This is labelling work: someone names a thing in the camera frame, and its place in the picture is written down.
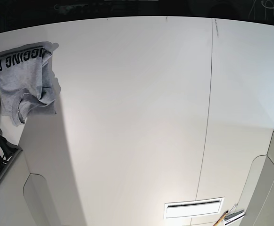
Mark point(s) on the grey T-shirt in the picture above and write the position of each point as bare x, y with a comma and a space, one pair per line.
27, 83

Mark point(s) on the black power strip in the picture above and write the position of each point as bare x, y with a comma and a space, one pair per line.
84, 7

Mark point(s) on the white cable grommet plate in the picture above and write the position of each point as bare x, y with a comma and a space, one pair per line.
193, 209

